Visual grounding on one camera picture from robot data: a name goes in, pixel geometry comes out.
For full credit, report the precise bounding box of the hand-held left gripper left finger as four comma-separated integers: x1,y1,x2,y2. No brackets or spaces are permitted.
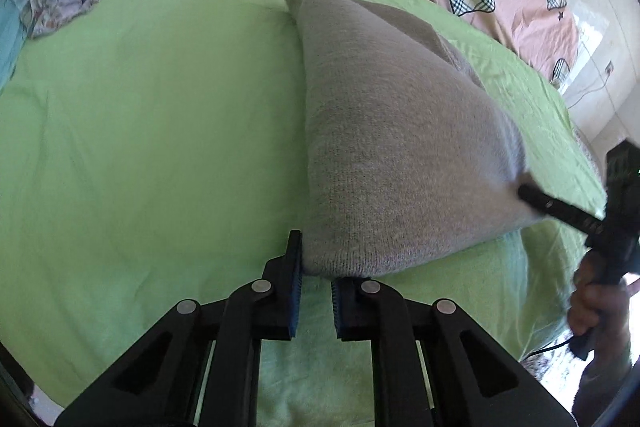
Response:
52,229,306,427

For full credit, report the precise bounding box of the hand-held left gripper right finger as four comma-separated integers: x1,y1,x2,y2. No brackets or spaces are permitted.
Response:
330,277,576,427

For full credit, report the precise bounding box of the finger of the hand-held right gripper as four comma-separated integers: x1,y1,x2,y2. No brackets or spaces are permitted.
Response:
517,184,606,235

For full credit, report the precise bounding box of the grey knitted sweater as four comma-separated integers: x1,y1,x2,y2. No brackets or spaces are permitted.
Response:
279,0,546,280

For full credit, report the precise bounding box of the person's right forearm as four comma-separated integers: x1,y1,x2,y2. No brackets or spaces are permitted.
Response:
570,329,637,420

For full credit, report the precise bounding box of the person's right hand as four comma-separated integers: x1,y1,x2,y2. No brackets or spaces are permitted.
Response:
567,252,640,343

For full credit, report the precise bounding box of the green bed sheet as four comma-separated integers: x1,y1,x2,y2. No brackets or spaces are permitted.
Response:
0,0,608,427

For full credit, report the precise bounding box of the teal floral blanket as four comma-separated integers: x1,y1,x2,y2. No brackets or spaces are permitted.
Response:
0,0,31,88

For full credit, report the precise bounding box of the white cable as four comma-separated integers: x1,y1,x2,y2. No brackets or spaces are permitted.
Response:
565,72,613,108

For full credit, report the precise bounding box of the black cable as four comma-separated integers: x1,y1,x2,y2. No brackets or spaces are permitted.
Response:
520,339,576,360

